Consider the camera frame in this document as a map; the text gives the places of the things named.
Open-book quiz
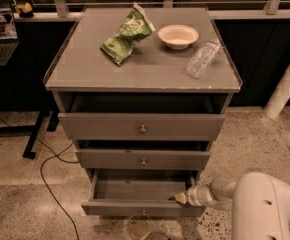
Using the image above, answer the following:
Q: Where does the black desk frame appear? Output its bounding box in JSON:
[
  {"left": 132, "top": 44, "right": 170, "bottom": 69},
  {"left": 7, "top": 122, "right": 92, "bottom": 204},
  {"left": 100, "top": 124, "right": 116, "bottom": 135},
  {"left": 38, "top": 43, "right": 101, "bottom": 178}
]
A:
[{"left": 0, "top": 111, "right": 59, "bottom": 159}]

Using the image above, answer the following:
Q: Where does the grey top drawer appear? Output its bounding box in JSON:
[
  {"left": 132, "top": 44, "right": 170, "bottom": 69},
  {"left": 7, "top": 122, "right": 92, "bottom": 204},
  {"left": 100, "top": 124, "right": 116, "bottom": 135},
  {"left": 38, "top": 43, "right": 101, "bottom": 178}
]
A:
[{"left": 59, "top": 113, "right": 225, "bottom": 141}]

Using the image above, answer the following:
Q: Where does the clear plastic water bottle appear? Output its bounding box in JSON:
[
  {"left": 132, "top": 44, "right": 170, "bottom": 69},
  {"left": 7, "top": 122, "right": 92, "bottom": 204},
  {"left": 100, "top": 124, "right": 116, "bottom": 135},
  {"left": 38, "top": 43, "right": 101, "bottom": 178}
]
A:
[{"left": 185, "top": 39, "right": 221, "bottom": 79}]

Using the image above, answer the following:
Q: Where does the black floor cable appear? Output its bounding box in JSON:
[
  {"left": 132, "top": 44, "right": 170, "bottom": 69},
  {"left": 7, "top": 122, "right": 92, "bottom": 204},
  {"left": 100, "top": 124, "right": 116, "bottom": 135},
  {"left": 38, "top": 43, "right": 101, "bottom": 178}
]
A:
[{"left": 0, "top": 112, "right": 81, "bottom": 240}]

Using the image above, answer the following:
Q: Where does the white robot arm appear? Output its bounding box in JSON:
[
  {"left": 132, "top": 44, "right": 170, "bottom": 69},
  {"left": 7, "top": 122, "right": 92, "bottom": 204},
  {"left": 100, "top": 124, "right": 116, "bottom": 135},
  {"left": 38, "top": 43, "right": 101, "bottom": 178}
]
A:
[{"left": 175, "top": 172, "right": 290, "bottom": 240}]

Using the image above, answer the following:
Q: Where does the round floor drain cover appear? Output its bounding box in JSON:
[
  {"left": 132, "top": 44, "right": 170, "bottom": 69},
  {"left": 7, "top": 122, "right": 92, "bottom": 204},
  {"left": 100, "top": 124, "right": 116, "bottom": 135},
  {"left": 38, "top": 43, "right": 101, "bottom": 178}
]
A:
[{"left": 127, "top": 216, "right": 153, "bottom": 240}]

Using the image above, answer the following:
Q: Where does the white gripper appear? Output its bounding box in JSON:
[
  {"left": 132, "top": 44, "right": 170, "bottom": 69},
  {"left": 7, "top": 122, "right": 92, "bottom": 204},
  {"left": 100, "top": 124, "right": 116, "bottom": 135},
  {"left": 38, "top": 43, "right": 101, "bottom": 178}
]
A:
[{"left": 174, "top": 185, "right": 215, "bottom": 206}]

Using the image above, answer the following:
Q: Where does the grey bottom drawer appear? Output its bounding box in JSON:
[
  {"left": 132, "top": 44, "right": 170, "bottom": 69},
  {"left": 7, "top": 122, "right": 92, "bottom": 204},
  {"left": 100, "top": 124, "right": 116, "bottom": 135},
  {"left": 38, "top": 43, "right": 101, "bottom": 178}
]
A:
[{"left": 81, "top": 169, "right": 204, "bottom": 217}]

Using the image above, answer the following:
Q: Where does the grey middle drawer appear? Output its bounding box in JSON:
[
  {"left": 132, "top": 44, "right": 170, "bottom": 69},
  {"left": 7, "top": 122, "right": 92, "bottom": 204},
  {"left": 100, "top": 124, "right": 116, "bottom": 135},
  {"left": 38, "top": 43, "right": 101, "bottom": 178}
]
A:
[{"left": 76, "top": 149, "right": 209, "bottom": 170}]

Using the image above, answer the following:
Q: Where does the green chip bag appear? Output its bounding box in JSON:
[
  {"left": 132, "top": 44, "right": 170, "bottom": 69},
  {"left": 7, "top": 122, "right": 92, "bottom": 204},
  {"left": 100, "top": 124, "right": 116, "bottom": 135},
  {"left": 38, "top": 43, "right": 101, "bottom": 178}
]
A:
[{"left": 100, "top": 3, "right": 155, "bottom": 66}]

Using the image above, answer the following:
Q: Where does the white diagonal pipe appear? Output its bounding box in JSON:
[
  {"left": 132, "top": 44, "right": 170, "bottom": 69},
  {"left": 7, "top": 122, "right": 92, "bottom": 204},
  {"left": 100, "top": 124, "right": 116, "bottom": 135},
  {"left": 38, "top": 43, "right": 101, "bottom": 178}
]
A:
[{"left": 263, "top": 64, "right": 290, "bottom": 119}]

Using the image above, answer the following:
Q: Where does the grey drawer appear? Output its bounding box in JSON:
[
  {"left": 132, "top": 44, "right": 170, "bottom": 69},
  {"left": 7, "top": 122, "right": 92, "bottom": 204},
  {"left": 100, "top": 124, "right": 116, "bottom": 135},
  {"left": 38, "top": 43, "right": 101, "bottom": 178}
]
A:
[
  {"left": 76, "top": 149, "right": 209, "bottom": 170},
  {"left": 59, "top": 113, "right": 225, "bottom": 141},
  {"left": 81, "top": 169, "right": 204, "bottom": 217}
]

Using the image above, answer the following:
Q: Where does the white bowl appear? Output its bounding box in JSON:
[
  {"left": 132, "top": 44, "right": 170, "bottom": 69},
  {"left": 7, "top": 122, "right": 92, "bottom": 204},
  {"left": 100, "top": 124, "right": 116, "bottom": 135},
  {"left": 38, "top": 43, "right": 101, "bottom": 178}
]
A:
[{"left": 158, "top": 25, "right": 199, "bottom": 50}]

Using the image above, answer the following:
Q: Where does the grey drawer cabinet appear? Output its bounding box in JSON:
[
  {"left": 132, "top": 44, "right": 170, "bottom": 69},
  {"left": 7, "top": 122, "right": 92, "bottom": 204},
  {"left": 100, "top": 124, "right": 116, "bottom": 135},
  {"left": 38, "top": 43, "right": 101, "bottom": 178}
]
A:
[{"left": 43, "top": 6, "right": 243, "bottom": 185}]

